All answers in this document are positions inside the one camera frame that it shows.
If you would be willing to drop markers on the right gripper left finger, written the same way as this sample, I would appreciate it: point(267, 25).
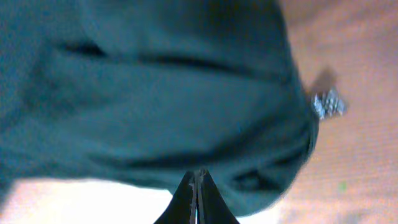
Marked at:
point(182, 208)

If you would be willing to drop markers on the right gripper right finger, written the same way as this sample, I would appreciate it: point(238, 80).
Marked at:
point(211, 208)

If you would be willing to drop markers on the black t-shirt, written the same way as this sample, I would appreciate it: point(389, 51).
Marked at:
point(140, 92)

